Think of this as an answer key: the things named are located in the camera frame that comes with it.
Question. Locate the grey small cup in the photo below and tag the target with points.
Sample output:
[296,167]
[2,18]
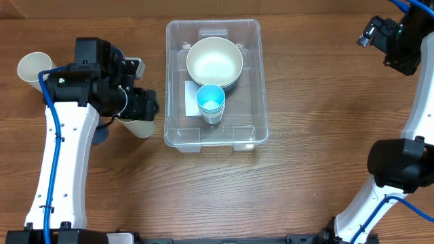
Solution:
[212,120]

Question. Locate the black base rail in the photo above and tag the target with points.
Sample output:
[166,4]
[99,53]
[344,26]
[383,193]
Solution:
[237,240]

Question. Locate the blue tall cup front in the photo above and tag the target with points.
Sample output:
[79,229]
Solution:
[100,134]

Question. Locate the cream tall cup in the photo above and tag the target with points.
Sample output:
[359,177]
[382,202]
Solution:
[141,129]
[31,65]

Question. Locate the mint green small cup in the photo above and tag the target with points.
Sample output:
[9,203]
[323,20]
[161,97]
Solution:
[211,111]

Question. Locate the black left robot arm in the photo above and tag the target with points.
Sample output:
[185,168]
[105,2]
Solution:
[81,100]

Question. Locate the white label in container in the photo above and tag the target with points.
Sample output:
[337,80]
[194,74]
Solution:
[190,92]

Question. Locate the clear plastic storage container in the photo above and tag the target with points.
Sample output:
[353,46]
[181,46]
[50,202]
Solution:
[244,124]

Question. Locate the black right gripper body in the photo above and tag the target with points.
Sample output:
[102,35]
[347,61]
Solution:
[404,43]

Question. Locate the light blue small cup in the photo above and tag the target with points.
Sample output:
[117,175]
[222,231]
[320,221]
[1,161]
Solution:
[210,97]

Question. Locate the dark blue bowl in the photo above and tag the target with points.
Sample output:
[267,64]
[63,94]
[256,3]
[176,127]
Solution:
[232,87]

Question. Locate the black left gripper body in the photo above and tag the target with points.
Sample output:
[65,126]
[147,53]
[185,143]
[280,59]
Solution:
[133,110]

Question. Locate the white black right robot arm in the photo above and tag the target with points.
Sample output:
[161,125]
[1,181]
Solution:
[397,167]

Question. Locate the pink small cup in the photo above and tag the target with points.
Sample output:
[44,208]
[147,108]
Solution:
[212,115]

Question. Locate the cream bowl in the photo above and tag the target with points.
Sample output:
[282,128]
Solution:
[215,61]

